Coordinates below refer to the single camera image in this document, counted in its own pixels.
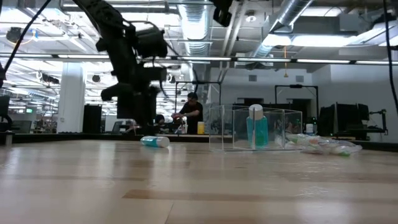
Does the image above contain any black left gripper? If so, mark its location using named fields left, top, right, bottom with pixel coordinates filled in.
left=99, top=52, right=168, bottom=135

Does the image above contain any teal mouthwash bottle white cap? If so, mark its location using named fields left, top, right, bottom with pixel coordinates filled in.
left=140, top=135, right=170, bottom=149
left=246, top=103, right=269, bottom=149

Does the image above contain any yellow-bristle orange-handle toothbrush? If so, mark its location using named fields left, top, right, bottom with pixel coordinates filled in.
left=307, top=138, right=349, bottom=154

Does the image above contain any black robot station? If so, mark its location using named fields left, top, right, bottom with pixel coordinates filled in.
left=318, top=102, right=389, bottom=141

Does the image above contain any black cabinet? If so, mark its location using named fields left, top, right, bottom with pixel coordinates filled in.
left=82, top=104, right=103, bottom=134

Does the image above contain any black overhead light bar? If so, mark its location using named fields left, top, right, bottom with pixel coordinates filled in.
left=0, top=53, right=398, bottom=65

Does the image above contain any white pillar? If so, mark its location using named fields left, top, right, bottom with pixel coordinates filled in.
left=57, top=62, right=86, bottom=134

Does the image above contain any black office chair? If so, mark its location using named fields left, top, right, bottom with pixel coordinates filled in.
left=0, top=95, right=19, bottom=134

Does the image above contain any silver ventilation duct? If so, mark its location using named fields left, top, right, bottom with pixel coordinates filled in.
left=177, top=0, right=213, bottom=82
left=251, top=0, right=315, bottom=60

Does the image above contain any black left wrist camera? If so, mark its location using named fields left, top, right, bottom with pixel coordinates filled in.
left=136, top=26, right=169, bottom=58

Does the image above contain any black camera cable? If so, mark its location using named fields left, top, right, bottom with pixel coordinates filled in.
left=0, top=0, right=53, bottom=75
left=382, top=0, right=398, bottom=116

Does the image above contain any black ceiling cable reel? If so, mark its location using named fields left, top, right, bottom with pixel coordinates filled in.
left=5, top=26, right=23, bottom=44

